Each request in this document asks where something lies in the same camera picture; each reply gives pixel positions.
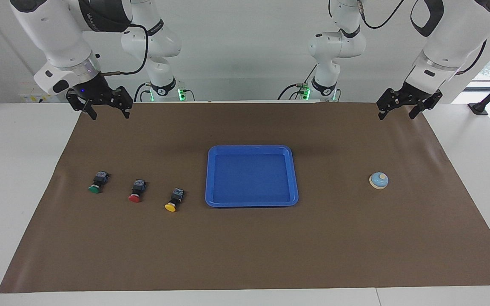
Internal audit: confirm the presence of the brown table mat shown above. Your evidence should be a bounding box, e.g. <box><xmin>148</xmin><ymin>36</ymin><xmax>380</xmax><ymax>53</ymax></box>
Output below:
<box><xmin>0</xmin><ymin>102</ymin><xmax>490</xmax><ymax>294</ymax></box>

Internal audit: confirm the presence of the yellow push button switch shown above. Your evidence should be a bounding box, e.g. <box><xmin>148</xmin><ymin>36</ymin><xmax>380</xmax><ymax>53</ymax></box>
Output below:
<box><xmin>165</xmin><ymin>188</ymin><xmax>185</xmax><ymax>213</ymax></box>

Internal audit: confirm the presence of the blue plastic tray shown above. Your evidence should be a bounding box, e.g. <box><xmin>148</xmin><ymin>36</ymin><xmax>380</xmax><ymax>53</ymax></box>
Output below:
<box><xmin>205</xmin><ymin>145</ymin><xmax>299</xmax><ymax>208</ymax></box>

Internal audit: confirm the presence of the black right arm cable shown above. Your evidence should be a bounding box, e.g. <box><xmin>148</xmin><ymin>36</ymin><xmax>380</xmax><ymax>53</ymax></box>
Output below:
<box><xmin>79</xmin><ymin>0</ymin><xmax>149</xmax><ymax>76</ymax></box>

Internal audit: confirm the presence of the light blue desk bell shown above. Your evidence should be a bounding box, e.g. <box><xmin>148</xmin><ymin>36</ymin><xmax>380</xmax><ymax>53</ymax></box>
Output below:
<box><xmin>369</xmin><ymin>172</ymin><xmax>389</xmax><ymax>190</ymax></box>

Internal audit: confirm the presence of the green push button switch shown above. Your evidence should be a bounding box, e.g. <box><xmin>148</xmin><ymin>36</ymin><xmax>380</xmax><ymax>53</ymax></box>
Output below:
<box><xmin>88</xmin><ymin>171</ymin><xmax>110</xmax><ymax>194</ymax></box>

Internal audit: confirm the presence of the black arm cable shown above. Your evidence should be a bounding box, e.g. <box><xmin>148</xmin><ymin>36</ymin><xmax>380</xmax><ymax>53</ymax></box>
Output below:
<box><xmin>79</xmin><ymin>0</ymin><xmax>149</xmax><ymax>76</ymax></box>
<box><xmin>358</xmin><ymin>0</ymin><xmax>405</xmax><ymax>30</ymax></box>

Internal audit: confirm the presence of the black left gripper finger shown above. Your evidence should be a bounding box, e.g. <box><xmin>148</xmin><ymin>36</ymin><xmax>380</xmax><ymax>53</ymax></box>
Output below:
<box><xmin>377</xmin><ymin>88</ymin><xmax>399</xmax><ymax>121</ymax></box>
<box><xmin>409</xmin><ymin>90</ymin><xmax>443</xmax><ymax>120</ymax></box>

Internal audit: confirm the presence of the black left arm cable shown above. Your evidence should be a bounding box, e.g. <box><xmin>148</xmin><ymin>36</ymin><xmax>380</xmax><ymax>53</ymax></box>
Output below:
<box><xmin>358</xmin><ymin>0</ymin><xmax>405</xmax><ymax>30</ymax></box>

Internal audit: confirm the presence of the white wall socket box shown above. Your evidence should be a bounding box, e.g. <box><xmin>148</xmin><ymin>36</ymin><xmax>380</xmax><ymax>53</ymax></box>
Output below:
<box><xmin>18</xmin><ymin>91</ymin><xmax>69</xmax><ymax>104</ymax></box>

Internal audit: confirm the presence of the red push button switch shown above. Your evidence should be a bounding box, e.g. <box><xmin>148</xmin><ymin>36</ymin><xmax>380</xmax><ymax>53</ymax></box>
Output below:
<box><xmin>128</xmin><ymin>179</ymin><xmax>148</xmax><ymax>203</ymax></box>

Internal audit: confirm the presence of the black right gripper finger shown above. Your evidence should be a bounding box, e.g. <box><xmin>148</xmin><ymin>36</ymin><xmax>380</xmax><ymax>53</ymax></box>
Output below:
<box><xmin>66</xmin><ymin>89</ymin><xmax>97</xmax><ymax>121</ymax></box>
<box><xmin>109</xmin><ymin>87</ymin><xmax>134</xmax><ymax>119</ymax></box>

